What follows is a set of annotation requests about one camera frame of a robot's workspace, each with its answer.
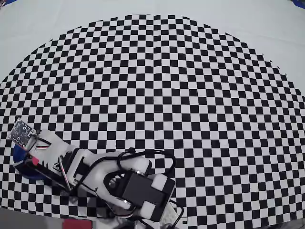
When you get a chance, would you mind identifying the round blue box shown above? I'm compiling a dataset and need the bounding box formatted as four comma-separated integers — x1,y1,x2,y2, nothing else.
13,142,42,180

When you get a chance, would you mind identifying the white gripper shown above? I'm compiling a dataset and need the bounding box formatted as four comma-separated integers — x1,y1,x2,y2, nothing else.
25,129,80,191

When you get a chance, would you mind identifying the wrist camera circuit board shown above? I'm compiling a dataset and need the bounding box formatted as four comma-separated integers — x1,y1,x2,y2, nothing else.
8,117,37,150

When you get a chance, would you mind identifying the red flat object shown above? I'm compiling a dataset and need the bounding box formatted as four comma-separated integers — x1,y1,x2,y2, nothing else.
62,219,92,229

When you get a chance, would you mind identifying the black camera cable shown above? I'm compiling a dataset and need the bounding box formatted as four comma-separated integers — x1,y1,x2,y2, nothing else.
90,147,185,229

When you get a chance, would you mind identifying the red white black servo wire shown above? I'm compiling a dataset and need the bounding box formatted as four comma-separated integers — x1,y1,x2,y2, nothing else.
56,154,72,192

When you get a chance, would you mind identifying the black white checkered mat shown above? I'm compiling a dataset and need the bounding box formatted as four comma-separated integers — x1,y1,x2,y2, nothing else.
0,0,305,226

